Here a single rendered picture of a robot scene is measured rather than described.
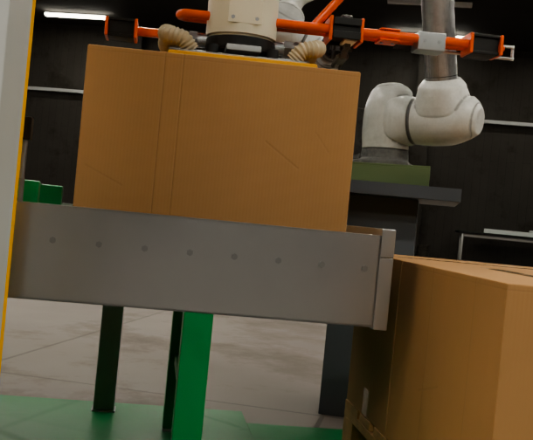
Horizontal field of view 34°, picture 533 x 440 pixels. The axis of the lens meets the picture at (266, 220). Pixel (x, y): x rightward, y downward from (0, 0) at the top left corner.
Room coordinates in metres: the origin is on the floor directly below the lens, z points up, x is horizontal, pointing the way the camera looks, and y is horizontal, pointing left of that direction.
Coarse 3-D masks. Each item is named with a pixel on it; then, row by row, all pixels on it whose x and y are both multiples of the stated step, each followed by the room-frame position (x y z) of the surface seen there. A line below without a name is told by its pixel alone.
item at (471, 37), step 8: (472, 32) 2.16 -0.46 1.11; (472, 40) 2.16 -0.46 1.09; (480, 40) 2.17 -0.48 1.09; (488, 40) 2.17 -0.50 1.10; (496, 40) 2.18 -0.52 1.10; (464, 48) 2.20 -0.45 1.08; (472, 48) 2.16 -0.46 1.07; (480, 48) 2.17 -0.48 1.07; (488, 48) 2.17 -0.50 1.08; (496, 48) 2.18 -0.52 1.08; (464, 56) 2.21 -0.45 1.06; (472, 56) 2.21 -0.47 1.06; (480, 56) 2.20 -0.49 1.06; (488, 56) 2.19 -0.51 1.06; (496, 56) 2.19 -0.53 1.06
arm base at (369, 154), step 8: (368, 152) 2.87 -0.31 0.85; (376, 152) 2.85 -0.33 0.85; (384, 152) 2.84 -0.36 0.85; (392, 152) 2.84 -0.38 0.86; (400, 152) 2.85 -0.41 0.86; (360, 160) 2.85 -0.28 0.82; (368, 160) 2.85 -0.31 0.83; (376, 160) 2.84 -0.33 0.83; (384, 160) 2.83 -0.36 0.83; (392, 160) 2.83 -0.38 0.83; (400, 160) 2.84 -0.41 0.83
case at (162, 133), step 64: (128, 64) 1.92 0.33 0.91; (192, 64) 1.93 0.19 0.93; (256, 64) 1.93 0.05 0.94; (128, 128) 1.92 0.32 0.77; (192, 128) 1.93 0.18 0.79; (256, 128) 1.94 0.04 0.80; (320, 128) 1.94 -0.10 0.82; (128, 192) 1.92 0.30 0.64; (192, 192) 1.93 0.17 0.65; (256, 192) 1.94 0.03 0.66; (320, 192) 1.94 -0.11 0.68
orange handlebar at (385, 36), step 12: (180, 12) 2.09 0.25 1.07; (192, 12) 2.09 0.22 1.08; (204, 12) 2.09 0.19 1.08; (276, 24) 2.11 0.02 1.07; (288, 24) 2.12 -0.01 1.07; (300, 24) 2.12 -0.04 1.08; (312, 24) 2.12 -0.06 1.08; (324, 24) 2.13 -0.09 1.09; (144, 36) 2.36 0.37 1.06; (156, 36) 2.36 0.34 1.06; (324, 36) 2.18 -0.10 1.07; (372, 36) 2.14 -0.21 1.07; (384, 36) 2.15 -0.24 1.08; (396, 36) 2.15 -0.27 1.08; (408, 36) 2.15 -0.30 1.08; (456, 48) 2.21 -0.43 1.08; (504, 48) 2.19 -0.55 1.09
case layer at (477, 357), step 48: (432, 288) 1.75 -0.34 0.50; (480, 288) 1.50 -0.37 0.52; (528, 288) 1.39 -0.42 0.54; (384, 336) 2.06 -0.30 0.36; (432, 336) 1.72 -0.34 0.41; (480, 336) 1.48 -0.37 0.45; (528, 336) 1.39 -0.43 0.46; (384, 384) 2.02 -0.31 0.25; (432, 384) 1.70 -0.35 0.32; (480, 384) 1.46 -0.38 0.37; (528, 384) 1.39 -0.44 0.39; (384, 432) 1.98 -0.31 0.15; (432, 432) 1.67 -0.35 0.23; (480, 432) 1.44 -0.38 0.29; (528, 432) 1.39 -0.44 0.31
